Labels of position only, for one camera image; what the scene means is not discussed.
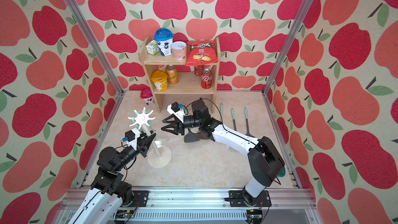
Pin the wooden two-tier shelf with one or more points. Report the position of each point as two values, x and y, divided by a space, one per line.
188 82

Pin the aluminium frame post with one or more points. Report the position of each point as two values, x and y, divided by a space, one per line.
294 29
93 43

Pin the aluminium frame post right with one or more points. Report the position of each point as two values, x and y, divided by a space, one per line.
294 29

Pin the red cola can back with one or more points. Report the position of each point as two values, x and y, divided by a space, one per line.
198 70

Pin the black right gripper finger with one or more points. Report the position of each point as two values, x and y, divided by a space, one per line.
173 129
171 119

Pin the blue lid cup on floor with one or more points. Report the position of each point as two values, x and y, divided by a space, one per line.
282 173

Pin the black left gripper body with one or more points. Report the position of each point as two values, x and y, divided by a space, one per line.
140 149

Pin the aluminium frame post left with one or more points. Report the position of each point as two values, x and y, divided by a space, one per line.
93 43

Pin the steel spoon dark wooden handle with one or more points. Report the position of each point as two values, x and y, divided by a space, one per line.
202 136

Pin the red lid small cup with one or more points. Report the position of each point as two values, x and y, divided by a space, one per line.
147 96

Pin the white utensil rack stand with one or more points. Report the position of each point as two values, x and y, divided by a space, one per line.
158 155

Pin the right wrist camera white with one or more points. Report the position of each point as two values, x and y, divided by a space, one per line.
177 110

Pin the cream spoon green handle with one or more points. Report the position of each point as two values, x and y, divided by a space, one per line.
221 111

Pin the blue lid yogurt cup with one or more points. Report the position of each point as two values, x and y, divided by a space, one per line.
164 39

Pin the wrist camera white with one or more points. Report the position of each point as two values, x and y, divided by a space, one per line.
177 110
131 137

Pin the grey slotted spatula green handle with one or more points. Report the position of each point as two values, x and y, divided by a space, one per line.
247 123

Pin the pink tin can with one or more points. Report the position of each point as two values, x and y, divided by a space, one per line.
179 50

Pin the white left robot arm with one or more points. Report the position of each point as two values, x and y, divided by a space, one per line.
109 191

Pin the red cola can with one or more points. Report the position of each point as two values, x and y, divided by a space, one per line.
198 70
206 78

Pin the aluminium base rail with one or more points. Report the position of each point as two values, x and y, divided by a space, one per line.
173 205

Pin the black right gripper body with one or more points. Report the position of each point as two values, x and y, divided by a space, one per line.
190 122

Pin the yellow mango cup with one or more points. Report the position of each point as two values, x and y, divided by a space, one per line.
160 80

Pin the red chips bag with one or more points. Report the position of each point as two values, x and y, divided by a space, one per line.
201 53

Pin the red cola can front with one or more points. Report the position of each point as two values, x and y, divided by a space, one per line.
206 78

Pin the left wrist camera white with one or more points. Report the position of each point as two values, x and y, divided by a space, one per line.
131 137

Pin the orange soda can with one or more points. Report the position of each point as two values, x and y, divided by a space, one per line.
172 74

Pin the small white green carton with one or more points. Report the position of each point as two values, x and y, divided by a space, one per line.
152 47

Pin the grey turner green handle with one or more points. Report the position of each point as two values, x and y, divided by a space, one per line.
233 118

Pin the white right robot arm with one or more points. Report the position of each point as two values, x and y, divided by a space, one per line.
264 159

